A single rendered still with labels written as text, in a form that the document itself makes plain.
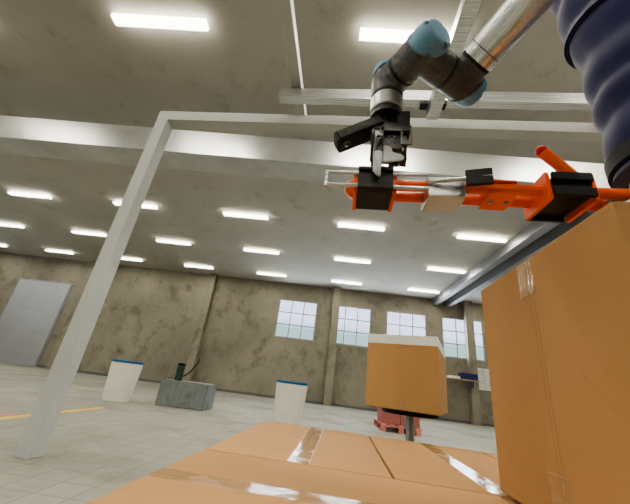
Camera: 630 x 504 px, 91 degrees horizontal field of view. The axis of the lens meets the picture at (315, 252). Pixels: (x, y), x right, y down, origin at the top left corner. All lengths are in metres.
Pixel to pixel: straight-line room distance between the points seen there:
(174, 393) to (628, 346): 6.66
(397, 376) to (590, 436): 1.44
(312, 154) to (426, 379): 3.57
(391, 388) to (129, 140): 4.99
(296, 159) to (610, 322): 4.37
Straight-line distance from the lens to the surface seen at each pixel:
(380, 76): 0.83
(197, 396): 6.68
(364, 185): 0.61
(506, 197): 0.70
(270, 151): 4.80
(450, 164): 4.94
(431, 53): 0.78
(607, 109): 0.98
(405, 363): 1.94
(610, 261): 0.52
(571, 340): 0.58
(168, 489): 0.56
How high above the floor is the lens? 0.70
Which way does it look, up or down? 23 degrees up
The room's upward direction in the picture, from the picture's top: 7 degrees clockwise
